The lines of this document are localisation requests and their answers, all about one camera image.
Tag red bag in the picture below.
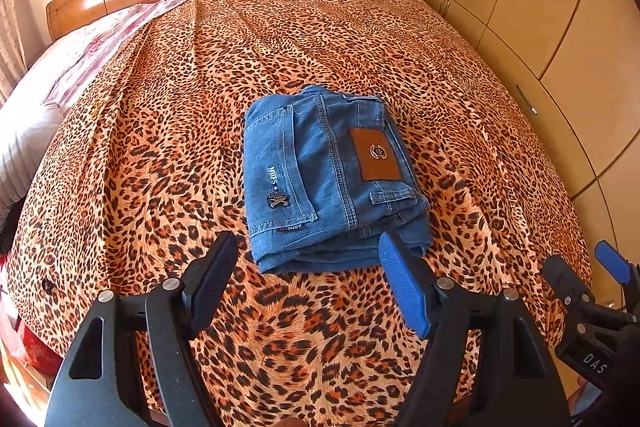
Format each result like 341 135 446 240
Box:
0 297 63 373

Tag leopard print bedspread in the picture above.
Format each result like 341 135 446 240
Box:
2 0 593 427

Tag pink floral blanket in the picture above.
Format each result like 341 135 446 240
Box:
50 0 216 108

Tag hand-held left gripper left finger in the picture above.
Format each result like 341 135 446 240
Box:
44 231 238 427

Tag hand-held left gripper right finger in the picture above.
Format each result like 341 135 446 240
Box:
378 232 571 427

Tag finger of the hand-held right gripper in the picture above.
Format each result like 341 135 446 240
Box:
594 240 640 308
542 254 601 325

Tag metal wardrobe handle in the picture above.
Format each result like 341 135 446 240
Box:
516 86 539 116

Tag blue denim pants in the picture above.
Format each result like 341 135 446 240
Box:
242 84 432 277

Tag pink patterned curtain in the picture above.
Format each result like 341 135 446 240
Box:
0 0 31 100

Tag light wooden wardrobe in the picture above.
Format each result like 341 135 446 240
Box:
420 0 640 258

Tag white duvet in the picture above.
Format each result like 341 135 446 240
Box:
0 27 126 228

